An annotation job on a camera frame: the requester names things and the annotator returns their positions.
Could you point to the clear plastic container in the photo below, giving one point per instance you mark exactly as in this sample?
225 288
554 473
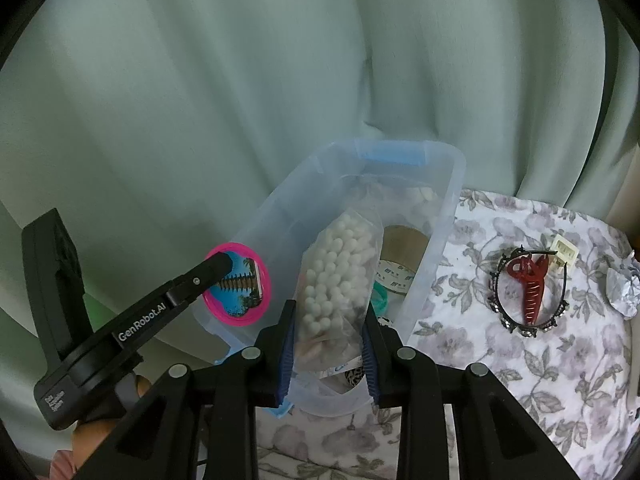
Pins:
320 180

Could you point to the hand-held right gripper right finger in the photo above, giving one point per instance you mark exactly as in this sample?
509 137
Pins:
370 355

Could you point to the crumpled silver foil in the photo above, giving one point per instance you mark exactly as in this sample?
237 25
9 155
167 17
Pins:
622 290

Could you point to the pink round mirror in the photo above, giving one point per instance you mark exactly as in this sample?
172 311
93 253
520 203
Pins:
245 300

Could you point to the pale green curtain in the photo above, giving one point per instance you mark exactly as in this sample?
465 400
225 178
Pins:
200 85

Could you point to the bag of white beads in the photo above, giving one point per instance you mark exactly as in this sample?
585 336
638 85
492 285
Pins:
330 280

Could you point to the black beaded headband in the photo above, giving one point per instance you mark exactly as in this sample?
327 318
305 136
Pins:
520 331

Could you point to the small white plastic clip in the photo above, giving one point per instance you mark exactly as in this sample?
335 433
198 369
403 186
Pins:
562 250

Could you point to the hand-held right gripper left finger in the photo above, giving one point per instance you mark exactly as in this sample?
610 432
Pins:
287 350

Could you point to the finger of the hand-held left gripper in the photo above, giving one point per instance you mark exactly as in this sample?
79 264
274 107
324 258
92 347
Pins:
197 280

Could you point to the pink cloth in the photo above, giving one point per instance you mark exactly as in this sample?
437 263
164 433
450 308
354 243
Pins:
62 466

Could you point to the brown tape roll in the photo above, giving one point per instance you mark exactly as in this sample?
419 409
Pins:
400 280

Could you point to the black white patterned pouch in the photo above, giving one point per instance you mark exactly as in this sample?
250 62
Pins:
355 376

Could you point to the grey floral bedsheet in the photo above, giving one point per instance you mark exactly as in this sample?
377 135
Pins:
500 400

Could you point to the red hair claw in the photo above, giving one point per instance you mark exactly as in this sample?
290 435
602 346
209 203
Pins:
530 290

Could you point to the person's left hand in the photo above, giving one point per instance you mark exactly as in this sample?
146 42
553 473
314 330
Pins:
95 440

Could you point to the green plastic item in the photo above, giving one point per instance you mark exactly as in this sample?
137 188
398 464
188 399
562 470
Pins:
382 300

